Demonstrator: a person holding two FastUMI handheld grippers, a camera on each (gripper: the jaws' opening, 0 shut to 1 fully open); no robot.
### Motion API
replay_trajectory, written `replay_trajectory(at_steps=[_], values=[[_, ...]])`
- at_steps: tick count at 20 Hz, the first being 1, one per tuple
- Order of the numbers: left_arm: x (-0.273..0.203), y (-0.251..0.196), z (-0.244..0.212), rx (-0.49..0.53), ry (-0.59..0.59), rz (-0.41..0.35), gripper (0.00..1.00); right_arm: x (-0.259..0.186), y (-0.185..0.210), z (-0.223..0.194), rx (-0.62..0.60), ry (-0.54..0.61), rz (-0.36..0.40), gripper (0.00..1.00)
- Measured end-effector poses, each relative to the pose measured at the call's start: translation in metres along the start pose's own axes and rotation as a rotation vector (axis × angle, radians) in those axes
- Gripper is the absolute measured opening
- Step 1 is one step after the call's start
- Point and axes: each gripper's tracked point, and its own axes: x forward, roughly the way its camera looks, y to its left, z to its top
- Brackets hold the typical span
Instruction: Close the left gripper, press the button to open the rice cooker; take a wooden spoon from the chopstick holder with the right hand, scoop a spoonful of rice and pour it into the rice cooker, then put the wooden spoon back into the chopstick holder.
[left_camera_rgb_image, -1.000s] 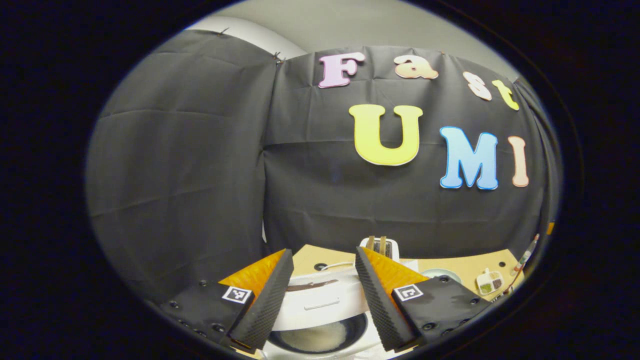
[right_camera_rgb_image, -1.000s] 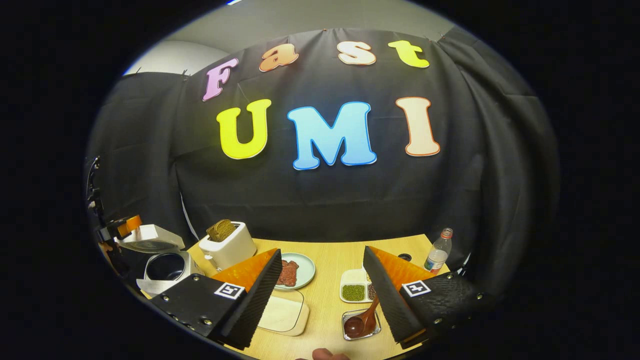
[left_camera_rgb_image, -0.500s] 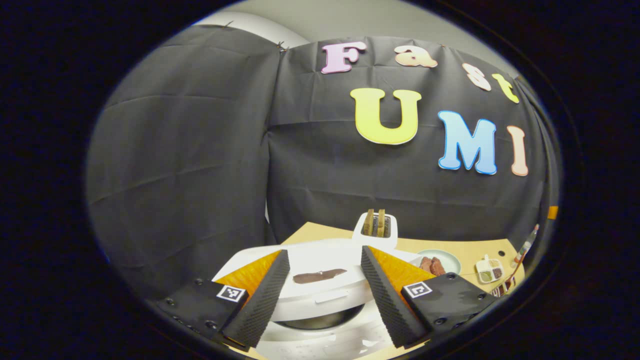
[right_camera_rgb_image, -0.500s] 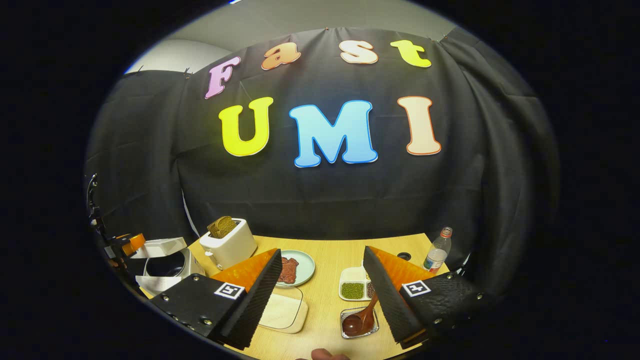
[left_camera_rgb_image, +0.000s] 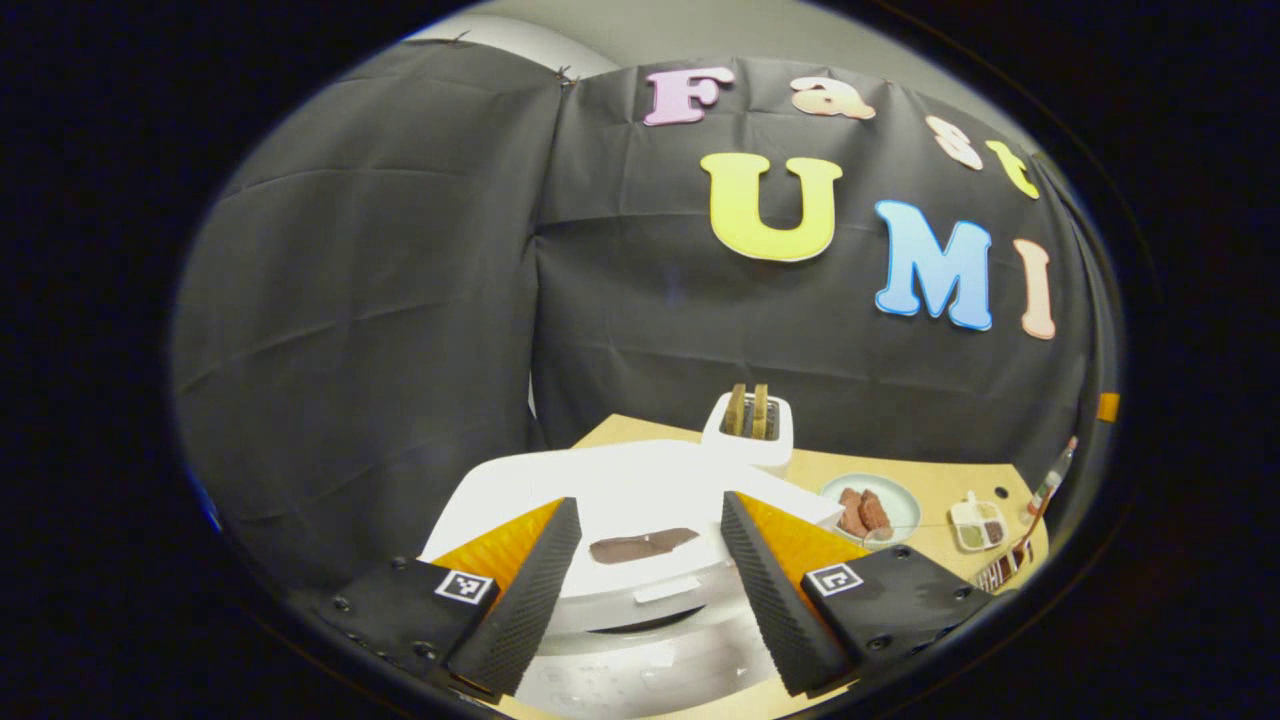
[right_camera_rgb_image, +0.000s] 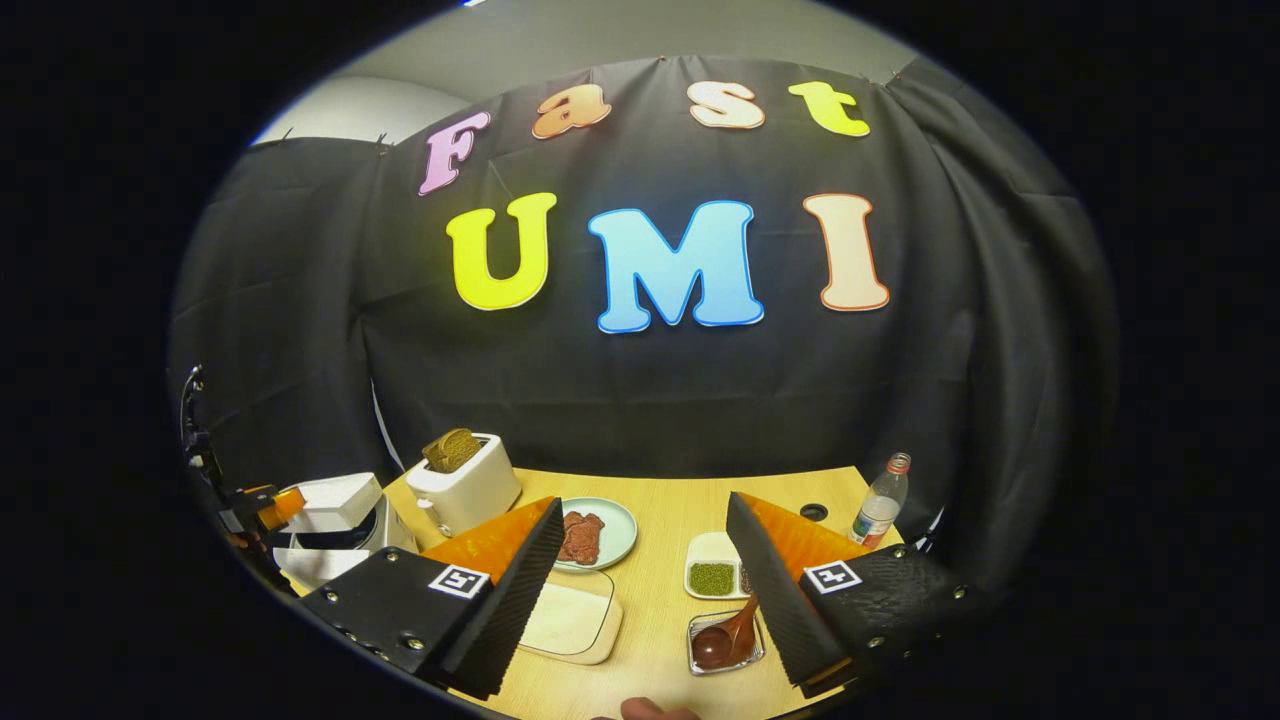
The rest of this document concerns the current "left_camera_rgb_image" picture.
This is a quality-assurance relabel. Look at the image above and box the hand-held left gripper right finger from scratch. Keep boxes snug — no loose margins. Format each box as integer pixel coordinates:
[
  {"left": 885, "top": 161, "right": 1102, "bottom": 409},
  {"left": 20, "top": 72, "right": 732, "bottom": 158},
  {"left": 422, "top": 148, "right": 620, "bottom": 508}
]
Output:
[{"left": 720, "top": 490, "right": 997, "bottom": 699}]

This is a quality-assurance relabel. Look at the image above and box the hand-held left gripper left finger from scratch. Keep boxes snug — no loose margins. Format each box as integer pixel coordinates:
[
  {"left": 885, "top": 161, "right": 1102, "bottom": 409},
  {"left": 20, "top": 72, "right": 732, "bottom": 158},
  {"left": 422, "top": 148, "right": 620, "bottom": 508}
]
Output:
[{"left": 315, "top": 497, "right": 584, "bottom": 700}]

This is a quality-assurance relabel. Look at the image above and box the dark wooden spoon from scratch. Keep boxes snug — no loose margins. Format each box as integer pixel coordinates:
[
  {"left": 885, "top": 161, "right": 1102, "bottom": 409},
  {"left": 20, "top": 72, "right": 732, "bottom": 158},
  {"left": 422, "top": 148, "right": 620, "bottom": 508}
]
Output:
[{"left": 1007, "top": 488, "right": 1055, "bottom": 574}]

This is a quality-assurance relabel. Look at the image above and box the white rice cooker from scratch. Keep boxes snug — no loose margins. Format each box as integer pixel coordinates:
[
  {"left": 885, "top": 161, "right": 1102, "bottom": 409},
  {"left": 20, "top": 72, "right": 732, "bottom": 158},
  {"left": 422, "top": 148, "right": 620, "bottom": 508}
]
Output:
[{"left": 420, "top": 438, "right": 847, "bottom": 720}]

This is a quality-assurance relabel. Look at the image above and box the clear plastic water bottle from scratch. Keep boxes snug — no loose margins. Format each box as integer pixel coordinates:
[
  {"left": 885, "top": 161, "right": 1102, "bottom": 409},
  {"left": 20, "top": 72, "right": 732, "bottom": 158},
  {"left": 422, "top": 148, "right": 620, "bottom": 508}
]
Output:
[{"left": 1026, "top": 434, "right": 1082, "bottom": 518}]

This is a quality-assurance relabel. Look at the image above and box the white toaster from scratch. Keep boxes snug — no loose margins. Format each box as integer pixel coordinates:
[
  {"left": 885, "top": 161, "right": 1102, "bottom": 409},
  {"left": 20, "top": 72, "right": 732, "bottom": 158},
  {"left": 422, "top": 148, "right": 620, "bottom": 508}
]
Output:
[{"left": 701, "top": 384, "right": 795, "bottom": 475}]

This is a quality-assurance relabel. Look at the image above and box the pale green plate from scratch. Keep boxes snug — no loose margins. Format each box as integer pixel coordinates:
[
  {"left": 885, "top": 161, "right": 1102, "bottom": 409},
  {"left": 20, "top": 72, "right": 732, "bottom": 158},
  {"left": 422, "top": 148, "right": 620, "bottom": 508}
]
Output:
[{"left": 819, "top": 472, "right": 923, "bottom": 550}]

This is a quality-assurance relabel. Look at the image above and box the white divided grain dish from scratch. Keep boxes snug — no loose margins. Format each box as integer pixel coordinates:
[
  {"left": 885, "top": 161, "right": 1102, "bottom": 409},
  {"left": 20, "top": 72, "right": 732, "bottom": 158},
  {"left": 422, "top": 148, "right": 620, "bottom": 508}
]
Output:
[{"left": 947, "top": 489, "right": 1010, "bottom": 554}]

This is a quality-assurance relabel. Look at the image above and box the black backdrop cloth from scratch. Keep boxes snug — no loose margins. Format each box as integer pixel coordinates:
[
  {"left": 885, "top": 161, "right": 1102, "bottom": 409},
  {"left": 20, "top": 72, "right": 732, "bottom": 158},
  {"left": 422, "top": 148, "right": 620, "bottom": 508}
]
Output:
[{"left": 170, "top": 40, "right": 1103, "bottom": 593}]

